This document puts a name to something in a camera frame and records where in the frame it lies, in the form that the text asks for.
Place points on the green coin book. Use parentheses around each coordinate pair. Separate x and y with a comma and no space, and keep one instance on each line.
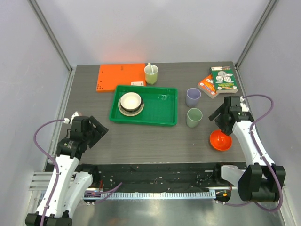
(224,79)

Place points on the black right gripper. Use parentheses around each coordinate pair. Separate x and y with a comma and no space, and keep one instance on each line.
(224,117)

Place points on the orange notebook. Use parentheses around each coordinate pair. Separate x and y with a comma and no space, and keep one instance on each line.
(110,76)

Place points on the cream plate with black mark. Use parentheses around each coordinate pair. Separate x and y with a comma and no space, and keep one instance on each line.
(130,114)

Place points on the white spoon in mug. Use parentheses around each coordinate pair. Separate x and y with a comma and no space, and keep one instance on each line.
(152,71)

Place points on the orange small book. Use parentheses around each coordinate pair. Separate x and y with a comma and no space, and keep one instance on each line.
(207,86)

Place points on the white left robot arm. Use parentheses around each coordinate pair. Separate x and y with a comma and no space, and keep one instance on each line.
(69,179)

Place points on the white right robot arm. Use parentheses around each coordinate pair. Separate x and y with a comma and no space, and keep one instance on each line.
(263,180)

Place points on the green plastic bin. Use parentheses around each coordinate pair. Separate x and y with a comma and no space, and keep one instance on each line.
(160,106)

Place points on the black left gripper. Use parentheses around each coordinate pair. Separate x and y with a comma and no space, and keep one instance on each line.
(99,131)

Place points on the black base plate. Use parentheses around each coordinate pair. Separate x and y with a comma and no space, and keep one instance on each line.
(195,174)

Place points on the orange bowl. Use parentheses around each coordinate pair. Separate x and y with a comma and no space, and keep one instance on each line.
(219,141)

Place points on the dark brown bowl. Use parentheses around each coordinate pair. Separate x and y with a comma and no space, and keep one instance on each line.
(131,103)

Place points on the lavender cup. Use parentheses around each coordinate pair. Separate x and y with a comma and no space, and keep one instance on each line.
(192,97)

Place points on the white bowl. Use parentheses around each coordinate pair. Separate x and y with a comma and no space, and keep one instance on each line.
(130,94)

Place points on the olive green mug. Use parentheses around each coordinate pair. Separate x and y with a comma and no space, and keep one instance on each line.
(151,79)

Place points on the light green cup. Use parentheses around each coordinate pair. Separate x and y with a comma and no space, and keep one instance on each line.
(194,116)

